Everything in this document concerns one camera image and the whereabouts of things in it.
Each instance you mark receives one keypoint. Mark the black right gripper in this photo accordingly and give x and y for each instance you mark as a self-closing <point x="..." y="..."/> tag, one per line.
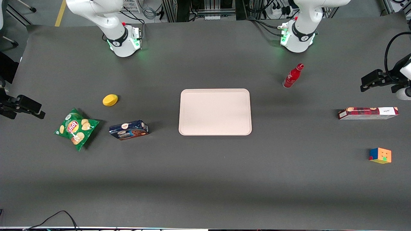
<point x="7" y="105"/>

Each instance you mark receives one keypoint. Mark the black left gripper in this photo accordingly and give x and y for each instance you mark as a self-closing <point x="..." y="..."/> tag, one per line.
<point x="387" y="80"/>

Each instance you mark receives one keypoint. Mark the red tartan cookie box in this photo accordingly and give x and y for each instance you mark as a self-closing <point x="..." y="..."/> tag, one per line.
<point x="367" y="113"/>

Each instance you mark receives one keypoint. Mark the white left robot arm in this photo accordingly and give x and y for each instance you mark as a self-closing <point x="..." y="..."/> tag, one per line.
<point x="300" y="35"/>

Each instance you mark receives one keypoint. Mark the blue cookie box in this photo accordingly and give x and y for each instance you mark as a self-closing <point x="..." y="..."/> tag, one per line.
<point x="129" y="130"/>

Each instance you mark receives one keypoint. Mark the beige plastic tray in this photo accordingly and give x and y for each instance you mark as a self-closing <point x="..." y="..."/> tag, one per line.
<point x="215" y="112"/>

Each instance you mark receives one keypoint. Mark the green potato chips bag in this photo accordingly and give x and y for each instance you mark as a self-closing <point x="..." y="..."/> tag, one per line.
<point x="76" y="129"/>

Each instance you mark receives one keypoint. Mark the colourful puzzle cube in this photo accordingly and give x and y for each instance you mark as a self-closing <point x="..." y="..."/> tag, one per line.
<point x="380" y="155"/>

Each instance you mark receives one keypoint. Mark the red soda bottle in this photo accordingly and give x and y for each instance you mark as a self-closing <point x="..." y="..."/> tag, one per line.
<point x="292" y="77"/>

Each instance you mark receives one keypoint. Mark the yellow lemon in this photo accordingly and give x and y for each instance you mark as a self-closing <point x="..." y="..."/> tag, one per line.
<point x="110" y="100"/>

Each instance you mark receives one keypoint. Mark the white plugged power strip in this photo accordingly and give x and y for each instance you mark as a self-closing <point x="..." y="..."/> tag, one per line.
<point x="278" y="11"/>

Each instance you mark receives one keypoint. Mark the white perforated panel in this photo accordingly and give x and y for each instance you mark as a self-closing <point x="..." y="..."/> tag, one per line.
<point x="131" y="5"/>

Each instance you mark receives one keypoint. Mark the dark grey table mat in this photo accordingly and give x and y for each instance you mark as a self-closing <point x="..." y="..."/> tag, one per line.
<point x="205" y="179"/>

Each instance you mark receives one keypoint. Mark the black equipment rack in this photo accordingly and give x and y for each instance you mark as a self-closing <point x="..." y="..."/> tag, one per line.
<point x="199" y="6"/>

